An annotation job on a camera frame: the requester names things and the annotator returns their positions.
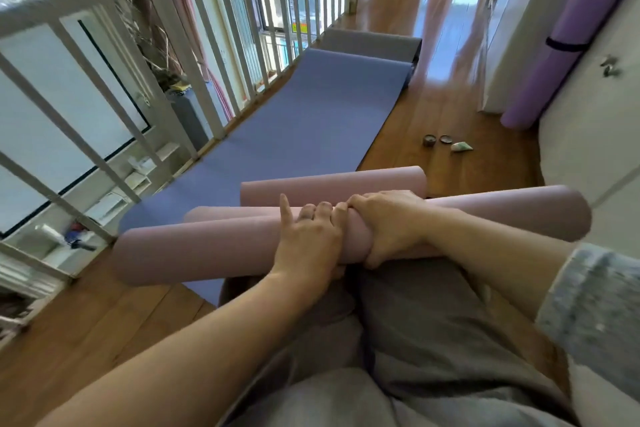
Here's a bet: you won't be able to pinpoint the person's left hand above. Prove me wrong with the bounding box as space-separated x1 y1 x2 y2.
270 193 351 288

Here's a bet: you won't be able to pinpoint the person's right hand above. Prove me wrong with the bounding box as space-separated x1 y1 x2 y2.
346 190 442 270

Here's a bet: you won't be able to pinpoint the pink yoga mat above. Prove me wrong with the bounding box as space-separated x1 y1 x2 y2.
239 166 428 208
183 185 593 260
112 210 375 288

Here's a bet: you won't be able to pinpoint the person's right forearm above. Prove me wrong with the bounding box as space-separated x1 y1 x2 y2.
425 206 576 325

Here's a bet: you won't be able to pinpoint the person's left forearm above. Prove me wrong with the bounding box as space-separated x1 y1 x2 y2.
37 269 351 427

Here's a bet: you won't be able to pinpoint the blue yoga mat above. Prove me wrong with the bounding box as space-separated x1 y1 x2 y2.
117 47 414 307

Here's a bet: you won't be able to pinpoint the grey trousers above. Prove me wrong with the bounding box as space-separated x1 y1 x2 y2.
217 257 577 427

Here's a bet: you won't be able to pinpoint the grey rolled mat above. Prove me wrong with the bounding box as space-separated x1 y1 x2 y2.
317 28 424 65

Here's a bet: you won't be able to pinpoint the white shelf unit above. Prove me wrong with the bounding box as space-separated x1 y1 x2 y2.
0 141 182 302

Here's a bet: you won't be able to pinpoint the blue red toy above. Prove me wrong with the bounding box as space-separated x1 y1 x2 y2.
64 223 97 253

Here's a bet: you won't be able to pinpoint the pink curtain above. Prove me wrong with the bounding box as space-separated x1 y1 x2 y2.
164 0 236 123

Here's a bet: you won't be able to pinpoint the white railing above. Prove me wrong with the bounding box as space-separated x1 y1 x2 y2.
0 0 362 283

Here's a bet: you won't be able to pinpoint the dry decorative branches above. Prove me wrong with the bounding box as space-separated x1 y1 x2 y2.
114 0 187 88

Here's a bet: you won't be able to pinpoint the blue grey sleeve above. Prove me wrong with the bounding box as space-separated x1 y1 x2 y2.
534 242 640 403

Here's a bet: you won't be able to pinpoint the white cabinet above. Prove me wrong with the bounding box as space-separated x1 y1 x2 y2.
537 0 640 258

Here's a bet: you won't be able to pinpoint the white projector screen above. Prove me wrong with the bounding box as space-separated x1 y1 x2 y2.
0 17 152 238

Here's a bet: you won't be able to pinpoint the purple rolled yoga mat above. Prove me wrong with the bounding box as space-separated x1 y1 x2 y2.
501 0 640 130

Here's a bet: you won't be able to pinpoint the black mat strap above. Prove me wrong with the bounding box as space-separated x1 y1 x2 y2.
545 36 592 53

